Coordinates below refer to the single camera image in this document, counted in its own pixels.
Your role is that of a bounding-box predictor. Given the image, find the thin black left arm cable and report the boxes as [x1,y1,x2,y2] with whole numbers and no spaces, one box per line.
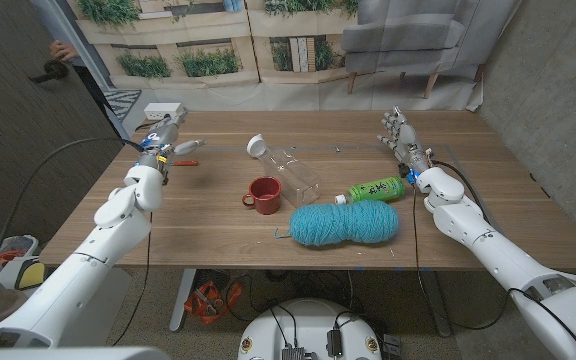
[112,212,153,347]

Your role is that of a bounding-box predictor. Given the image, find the red enamel cup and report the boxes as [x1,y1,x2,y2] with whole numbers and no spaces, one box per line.
[241,176,283,216]

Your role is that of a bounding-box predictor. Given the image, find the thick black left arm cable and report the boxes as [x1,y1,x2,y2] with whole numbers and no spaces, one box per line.
[0,137,144,311]

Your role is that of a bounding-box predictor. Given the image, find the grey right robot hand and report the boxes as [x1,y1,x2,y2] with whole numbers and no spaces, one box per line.
[377,105,432,174]

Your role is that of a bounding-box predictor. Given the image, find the green tea bottle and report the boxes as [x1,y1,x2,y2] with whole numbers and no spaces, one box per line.
[334,175,407,206]

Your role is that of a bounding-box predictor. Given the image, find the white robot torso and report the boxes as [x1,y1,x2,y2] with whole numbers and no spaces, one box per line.
[236,298,383,360]

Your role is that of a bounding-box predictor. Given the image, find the white table leg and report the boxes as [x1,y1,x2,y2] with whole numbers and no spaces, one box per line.
[168,268,198,333]

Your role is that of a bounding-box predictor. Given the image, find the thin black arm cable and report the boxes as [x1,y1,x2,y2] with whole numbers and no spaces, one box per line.
[112,212,153,347]
[411,185,576,349]

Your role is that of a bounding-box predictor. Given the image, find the black door handle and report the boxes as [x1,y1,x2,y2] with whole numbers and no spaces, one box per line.
[28,59,69,85]

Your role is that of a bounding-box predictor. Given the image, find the printed room backdrop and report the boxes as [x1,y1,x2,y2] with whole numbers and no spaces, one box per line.
[65,0,524,112]

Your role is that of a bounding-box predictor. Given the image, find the black floor box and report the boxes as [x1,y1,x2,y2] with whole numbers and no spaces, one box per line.
[382,333,403,357]

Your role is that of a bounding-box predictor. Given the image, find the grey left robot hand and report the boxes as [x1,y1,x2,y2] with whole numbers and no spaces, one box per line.
[137,110,208,169]

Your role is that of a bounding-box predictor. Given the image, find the orange tool bundle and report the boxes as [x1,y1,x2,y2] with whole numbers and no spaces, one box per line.
[183,279,244,325]

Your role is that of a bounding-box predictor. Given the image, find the clear glass bottle white cap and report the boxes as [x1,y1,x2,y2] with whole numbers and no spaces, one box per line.
[246,133,322,209]

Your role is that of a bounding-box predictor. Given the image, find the blue yarn skein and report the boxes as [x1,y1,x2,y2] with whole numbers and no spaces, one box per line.
[273,199,400,247]

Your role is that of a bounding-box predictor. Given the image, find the white power strip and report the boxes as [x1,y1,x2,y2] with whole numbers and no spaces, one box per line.
[143,102,186,122]

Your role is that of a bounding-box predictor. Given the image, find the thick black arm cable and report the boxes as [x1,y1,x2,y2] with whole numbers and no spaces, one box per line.
[431,159,493,234]
[0,137,144,311]

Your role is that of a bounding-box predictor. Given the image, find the yellow and black pad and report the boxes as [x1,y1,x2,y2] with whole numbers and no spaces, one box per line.
[14,258,47,291]

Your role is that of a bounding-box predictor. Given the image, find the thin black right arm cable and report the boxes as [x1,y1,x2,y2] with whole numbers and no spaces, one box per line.
[411,185,576,349]

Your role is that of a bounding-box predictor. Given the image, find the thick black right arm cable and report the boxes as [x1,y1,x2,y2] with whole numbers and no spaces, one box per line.
[431,159,493,234]

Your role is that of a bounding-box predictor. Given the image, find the white bin orange contents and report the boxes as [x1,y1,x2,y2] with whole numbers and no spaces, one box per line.
[0,234,39,266]

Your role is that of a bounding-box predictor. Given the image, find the grey table leg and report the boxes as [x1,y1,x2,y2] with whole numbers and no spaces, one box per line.
[420,270,453,338]

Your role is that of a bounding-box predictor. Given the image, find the standing person white shirt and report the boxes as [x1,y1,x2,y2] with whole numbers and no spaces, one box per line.
[49,39,119,129]

